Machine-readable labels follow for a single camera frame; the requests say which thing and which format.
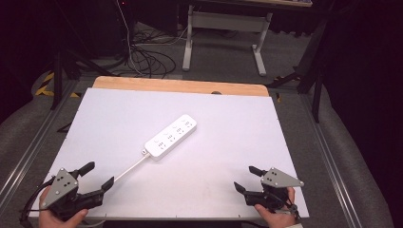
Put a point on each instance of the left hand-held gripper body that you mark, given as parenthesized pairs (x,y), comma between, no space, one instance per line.
(65,190)

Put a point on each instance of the black metal stand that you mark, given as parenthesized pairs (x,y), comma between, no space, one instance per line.
(316,79)
(57,79)

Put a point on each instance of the white power strip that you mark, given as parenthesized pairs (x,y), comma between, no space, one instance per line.
(171,136)

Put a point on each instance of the white desk frame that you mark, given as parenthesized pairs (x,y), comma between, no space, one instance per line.
(221,20)

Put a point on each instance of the white board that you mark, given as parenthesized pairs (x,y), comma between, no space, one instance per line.
(206,177)

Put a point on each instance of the person's right hand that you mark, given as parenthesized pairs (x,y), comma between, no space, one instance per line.
(278,218)

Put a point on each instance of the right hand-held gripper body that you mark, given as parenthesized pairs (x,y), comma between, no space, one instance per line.
(275,182)

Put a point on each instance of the person's left hand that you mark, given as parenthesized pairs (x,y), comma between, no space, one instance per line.
(53,222)

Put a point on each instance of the yellow black floor tape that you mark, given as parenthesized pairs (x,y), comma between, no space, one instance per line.
(44,90)

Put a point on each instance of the aluminium rail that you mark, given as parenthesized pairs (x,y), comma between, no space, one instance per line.
(326,158)
(34,142)

